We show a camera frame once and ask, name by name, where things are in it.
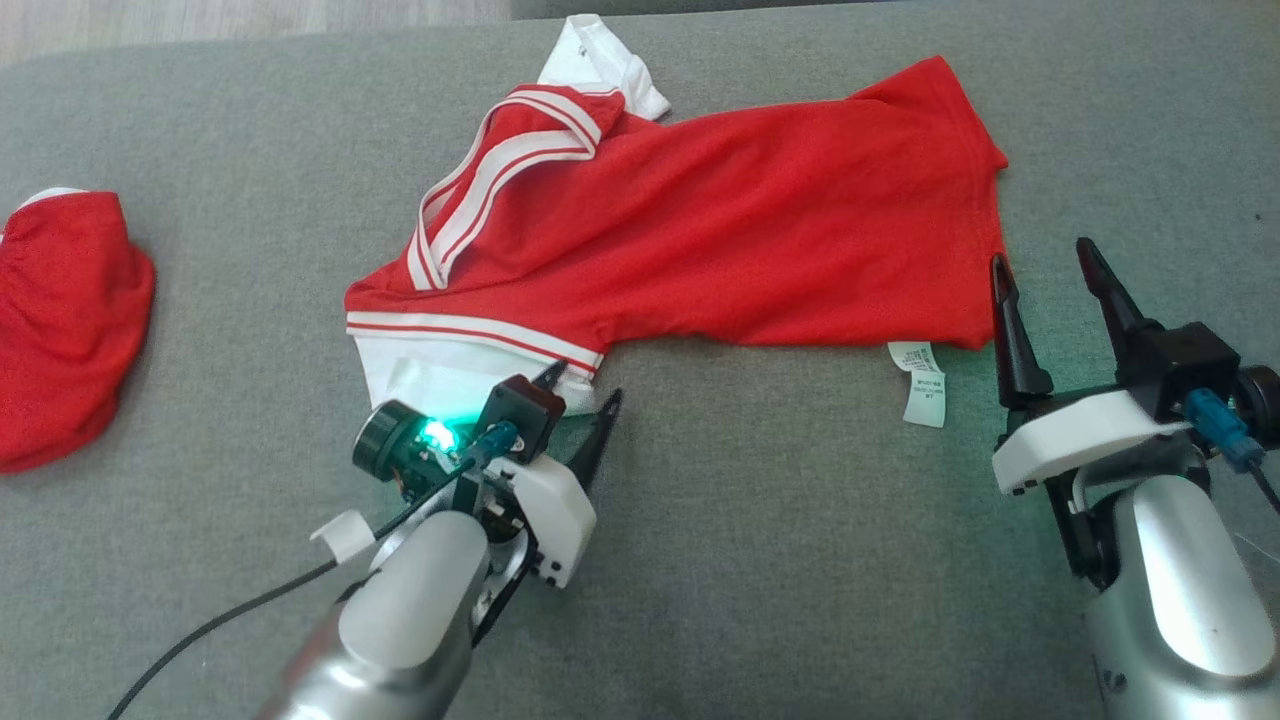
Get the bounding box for red shorts with white waistband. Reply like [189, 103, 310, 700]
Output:
[0, 187, 157, 476]

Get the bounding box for red shirt with white sleeves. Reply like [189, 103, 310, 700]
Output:
[343, 13, 1011, 431]

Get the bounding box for grey fabric sofa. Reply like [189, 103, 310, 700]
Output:
[0, 0, 1280, 720]

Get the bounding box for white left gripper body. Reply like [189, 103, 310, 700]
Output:
[455, 455, 598, 646]

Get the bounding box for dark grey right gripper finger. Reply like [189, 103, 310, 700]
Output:
[1075, 237, 1166, 391]
[988, 253, 1054, 411]

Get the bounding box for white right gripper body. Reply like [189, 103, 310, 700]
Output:
[992, 388, 1196, 581]

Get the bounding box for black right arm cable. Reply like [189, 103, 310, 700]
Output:
[1185, 390, 1280, 513]

